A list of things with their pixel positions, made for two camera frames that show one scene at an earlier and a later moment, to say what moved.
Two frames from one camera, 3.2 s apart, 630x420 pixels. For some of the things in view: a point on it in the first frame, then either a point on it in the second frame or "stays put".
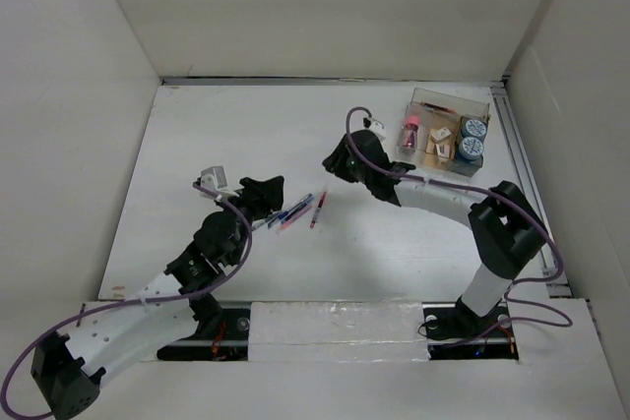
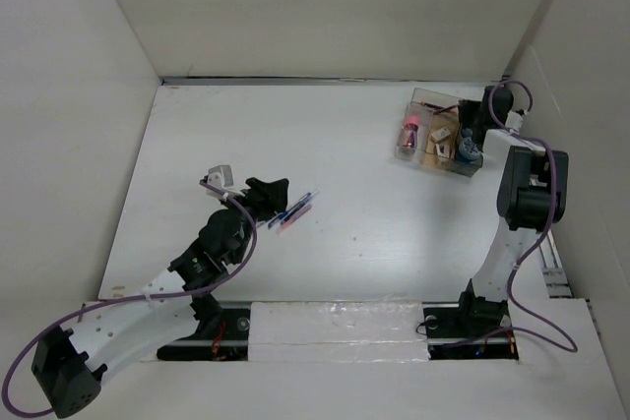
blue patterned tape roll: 471,148 stays put
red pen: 321,202 → 446,109
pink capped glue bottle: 410,133 stays put
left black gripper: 259,196 stays put
